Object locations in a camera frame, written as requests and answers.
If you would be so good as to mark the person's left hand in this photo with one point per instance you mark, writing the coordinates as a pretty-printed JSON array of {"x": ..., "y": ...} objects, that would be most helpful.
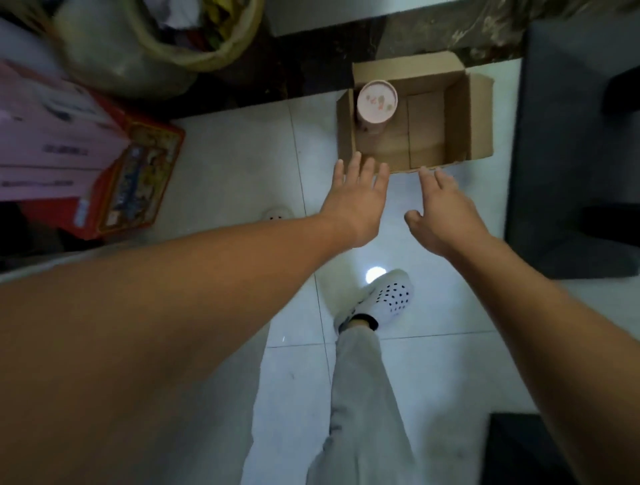
[{"x": 355, "y": 205}]

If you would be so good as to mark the person's right hand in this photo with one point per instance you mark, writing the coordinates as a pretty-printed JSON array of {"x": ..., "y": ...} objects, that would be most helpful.
[{"x": 450, "y": 220}]

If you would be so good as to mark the brown cardboard box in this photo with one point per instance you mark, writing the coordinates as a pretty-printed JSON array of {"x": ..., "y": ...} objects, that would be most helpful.
[{"x": 440, "y": 120}]

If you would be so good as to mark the pink cylinder canister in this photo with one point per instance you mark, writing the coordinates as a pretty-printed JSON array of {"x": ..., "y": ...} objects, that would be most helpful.
[{"x": 377, "y": 102}]

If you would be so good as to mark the person's right forearm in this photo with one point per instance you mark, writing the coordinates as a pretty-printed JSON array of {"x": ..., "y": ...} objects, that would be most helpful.
[{"x": 560, "y": 350}]

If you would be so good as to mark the person's left forearm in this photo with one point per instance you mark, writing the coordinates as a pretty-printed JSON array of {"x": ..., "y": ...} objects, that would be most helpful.
[{"x": 150, "y": 350}]

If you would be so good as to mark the person's white shoe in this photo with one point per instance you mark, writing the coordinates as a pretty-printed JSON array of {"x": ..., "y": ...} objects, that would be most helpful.
[
  {"x": 380, "y": 298},
  {"x": 277, "y": 213}
]

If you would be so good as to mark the person's grey trousers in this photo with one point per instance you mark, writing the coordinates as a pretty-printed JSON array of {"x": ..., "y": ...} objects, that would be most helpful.
[{"x": 365, "y": 410}]

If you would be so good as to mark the dark grey furniture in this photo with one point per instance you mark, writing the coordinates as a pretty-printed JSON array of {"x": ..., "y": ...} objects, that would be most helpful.
[{"x": 565, "y": 150}]

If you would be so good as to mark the waste basket with rubbish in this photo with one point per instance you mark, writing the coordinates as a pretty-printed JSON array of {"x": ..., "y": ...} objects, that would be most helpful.
[{"x": 120, "y": 50}]

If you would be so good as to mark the red and pink carton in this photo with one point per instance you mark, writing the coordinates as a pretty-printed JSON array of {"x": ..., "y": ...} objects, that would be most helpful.
[{"x": 70, "y": 150}]

